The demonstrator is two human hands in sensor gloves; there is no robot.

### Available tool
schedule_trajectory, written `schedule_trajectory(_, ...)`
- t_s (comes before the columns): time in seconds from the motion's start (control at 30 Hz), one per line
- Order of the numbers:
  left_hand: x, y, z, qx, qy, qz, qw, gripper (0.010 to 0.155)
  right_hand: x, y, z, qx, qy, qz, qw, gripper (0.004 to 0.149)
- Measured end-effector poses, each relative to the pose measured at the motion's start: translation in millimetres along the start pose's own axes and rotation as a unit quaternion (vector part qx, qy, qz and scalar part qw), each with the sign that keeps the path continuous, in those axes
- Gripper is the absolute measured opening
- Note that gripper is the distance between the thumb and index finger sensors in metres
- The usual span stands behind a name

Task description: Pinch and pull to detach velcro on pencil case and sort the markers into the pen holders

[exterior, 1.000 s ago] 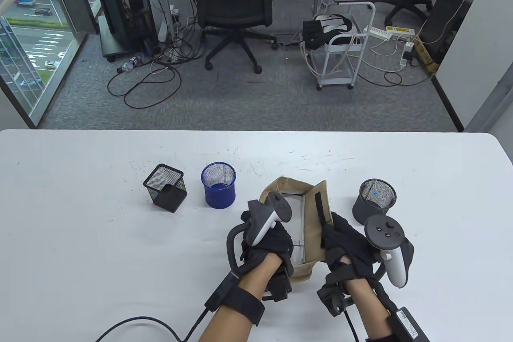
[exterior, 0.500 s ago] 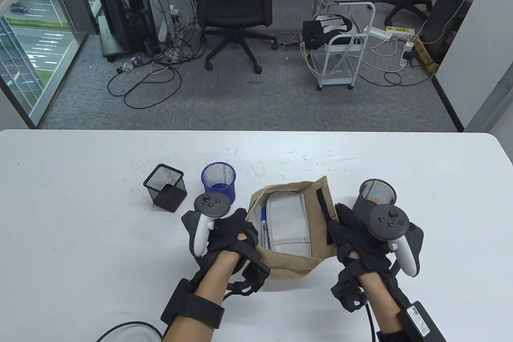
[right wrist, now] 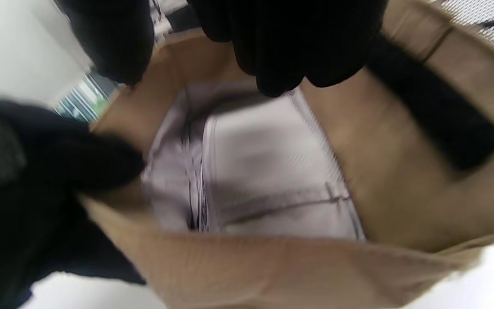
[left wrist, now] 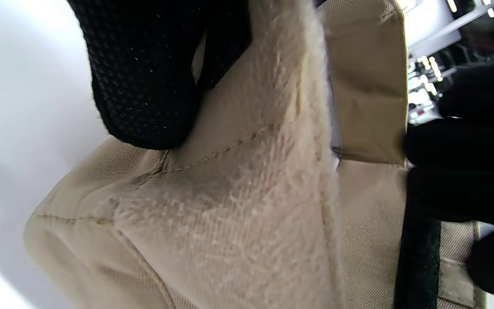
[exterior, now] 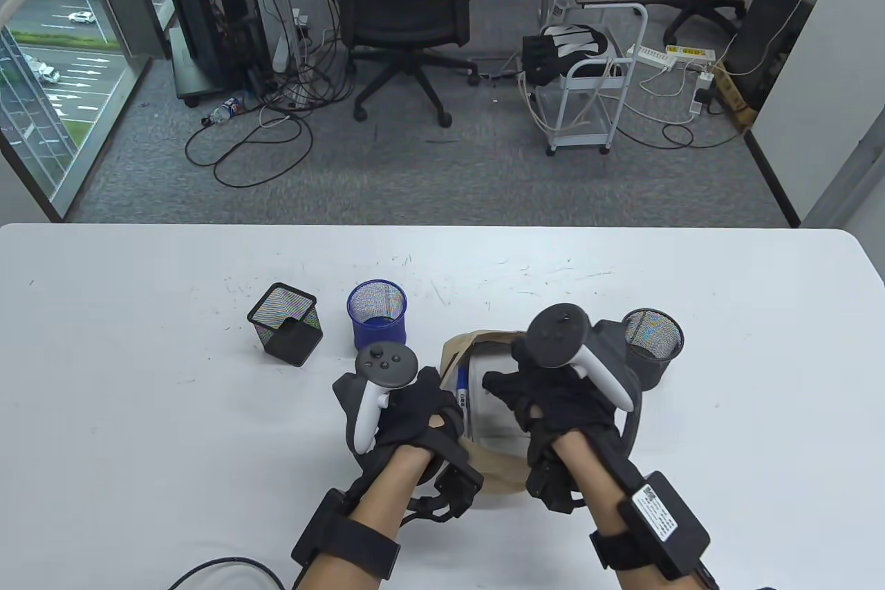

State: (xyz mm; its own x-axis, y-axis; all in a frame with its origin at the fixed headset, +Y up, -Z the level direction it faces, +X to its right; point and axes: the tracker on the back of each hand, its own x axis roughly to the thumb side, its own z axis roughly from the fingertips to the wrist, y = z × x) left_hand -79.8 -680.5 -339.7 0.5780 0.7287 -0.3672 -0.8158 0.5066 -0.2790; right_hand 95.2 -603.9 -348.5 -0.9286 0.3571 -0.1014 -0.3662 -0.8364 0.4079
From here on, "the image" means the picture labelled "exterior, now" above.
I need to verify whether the person's right hand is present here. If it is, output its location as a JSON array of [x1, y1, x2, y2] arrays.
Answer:
[[483, 341, 616, 515]]

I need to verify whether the person's left hand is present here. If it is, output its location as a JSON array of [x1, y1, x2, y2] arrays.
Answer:
[[332, 365, 483, 522]]

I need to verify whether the grey white hand controller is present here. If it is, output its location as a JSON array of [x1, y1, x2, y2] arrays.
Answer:
[[525, 304, 649, 459], [334, 343, 420, 456]]

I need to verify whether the beige velcro pouch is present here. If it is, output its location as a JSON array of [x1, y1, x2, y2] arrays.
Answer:
[[441, 329, 547, 495]]

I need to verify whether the person's right forearm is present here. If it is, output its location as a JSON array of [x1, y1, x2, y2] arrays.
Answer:
[[553, 434, 692, 590]]

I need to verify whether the blue round mesh pen holder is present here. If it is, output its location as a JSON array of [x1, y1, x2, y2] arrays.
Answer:
[[346, 280, 408, 352]]

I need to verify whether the black round mesh pen holder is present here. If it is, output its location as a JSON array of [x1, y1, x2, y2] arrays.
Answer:
[[619, 308, 684, 389]]

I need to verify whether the black square mesh pen holder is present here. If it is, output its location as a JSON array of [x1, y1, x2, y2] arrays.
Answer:
[[247, 282, 324, 368]]

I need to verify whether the black left wrist tracker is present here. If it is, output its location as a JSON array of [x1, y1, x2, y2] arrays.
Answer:
[[291, 488, 402, 580]]

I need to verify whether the black wrist tracker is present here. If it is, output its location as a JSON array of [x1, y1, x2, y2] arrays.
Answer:
[[291, 488, 402, 580], [590, 471, 711, 580]]

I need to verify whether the black right wrist tracker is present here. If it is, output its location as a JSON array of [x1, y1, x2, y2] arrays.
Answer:
[[590, 471, 711, 580]]

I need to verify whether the white rolling cart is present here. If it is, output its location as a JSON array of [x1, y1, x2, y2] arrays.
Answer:
[[545, 1, 649, 157]]

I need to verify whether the black and white bag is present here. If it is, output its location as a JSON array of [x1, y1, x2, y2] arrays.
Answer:
[[521, 24, 611, 88]]

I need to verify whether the yellow cardboard box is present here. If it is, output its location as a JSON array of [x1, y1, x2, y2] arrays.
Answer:
[[712, 61, 756, 132]]

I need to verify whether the white power strip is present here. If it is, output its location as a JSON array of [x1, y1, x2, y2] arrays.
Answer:
[[627, 45, 680, 71]]

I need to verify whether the large black bag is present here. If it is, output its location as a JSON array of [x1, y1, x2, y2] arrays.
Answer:
[[723, 0, 813, 110]]

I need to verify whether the black computer tower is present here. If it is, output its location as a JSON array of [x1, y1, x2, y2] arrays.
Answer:
[[160, 0, 274, 93]]

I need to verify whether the looped black cable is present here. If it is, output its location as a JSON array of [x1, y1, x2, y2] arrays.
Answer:
[[185, 107, 313, 188]]

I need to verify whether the tangle of black cables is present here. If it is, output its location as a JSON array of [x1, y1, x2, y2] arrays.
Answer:
[[259, 0, 357, 112]]

